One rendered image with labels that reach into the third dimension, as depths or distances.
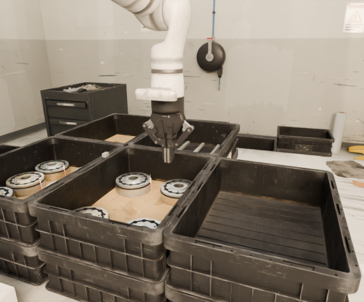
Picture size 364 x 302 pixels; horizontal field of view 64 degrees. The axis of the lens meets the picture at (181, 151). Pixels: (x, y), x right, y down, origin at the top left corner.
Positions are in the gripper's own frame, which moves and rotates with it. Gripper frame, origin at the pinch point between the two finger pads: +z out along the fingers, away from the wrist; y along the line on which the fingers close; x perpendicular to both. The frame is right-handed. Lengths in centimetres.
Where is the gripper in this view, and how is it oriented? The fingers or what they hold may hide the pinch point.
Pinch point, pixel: (168, 154)
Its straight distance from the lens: 70.9
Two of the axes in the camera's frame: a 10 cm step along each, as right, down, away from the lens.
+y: -9.4, -1.2, 3.3
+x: -3.5, 3.2, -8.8
